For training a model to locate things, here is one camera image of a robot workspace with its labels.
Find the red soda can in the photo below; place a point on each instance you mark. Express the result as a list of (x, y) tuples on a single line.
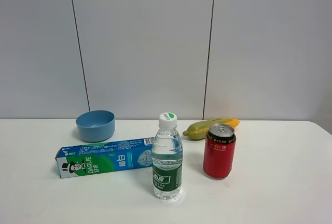
[(219, 150)]

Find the toy corn cob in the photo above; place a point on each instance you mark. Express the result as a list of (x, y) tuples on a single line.
[(198, 130)]

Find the clear water bottle green label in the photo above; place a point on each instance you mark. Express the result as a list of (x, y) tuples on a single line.
[(167, 155)]

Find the blue plastic bowl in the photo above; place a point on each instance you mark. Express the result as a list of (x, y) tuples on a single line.
[(96, 126)]

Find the Darlie toothpaste box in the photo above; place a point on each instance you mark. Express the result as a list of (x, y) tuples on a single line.
[(97, 158)]

